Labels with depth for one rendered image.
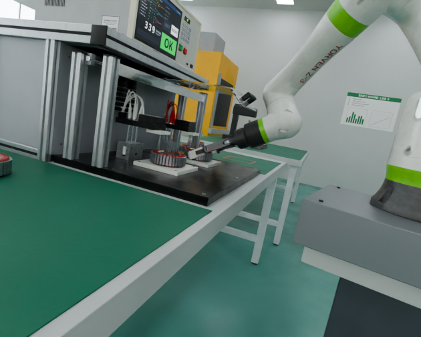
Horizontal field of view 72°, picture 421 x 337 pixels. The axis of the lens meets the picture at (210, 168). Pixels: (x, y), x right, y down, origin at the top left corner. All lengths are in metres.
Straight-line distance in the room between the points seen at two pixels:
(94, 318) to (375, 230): 0.43
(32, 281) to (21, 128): 0.68
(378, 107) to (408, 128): 5.56
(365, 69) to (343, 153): 1.58
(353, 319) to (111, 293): 0.51
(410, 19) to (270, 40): 5.60
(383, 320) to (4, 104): 1.09
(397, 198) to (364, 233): 0.14
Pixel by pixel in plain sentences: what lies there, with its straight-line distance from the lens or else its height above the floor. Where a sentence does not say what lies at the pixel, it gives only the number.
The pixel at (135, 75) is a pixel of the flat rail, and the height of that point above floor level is 1.02.
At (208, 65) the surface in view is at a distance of 4.70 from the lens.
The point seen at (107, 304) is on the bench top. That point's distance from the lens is 0.34.
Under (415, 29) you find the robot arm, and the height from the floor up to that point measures 1.26.
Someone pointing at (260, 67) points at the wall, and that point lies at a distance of 6.40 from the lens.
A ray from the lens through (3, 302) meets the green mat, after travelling 0.34.
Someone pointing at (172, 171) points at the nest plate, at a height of 0.78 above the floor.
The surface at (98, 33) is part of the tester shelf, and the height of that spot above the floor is 1.09.
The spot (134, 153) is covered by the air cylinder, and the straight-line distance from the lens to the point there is 0.97.
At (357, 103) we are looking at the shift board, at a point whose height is 1.71.
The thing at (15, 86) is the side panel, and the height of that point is 0.94.
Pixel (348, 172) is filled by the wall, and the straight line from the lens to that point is 6.18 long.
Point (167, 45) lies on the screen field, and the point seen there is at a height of 1.16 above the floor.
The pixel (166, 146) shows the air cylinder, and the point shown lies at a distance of 1.15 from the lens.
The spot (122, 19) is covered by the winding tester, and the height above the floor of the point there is 1.17.
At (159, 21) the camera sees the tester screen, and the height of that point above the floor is 1.22.
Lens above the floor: 0.94
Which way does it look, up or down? 10 degrees down
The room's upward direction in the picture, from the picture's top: 10 degrees clockwise
